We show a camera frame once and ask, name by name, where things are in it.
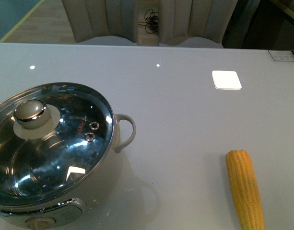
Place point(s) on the glass pot lid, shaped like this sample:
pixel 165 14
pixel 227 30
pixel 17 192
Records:
pixel 46 165

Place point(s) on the yellow corn cob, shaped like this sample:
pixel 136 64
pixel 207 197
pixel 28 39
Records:
pixel 244 190

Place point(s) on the black label sticker on table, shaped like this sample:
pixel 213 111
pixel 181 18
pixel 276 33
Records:
pixel 282 55

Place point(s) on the beige upholstered chair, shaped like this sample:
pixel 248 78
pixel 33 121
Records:
pixel 194 23
pixel 103 22

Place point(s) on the right beige upholstered chair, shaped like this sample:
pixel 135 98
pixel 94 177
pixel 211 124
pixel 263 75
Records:
pixel 194 23

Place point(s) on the left beige upholstered chair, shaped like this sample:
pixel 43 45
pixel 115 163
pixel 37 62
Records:
pixel 103 22

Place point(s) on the white electric cooking pot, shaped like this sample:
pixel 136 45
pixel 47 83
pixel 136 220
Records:
pixel 88 192

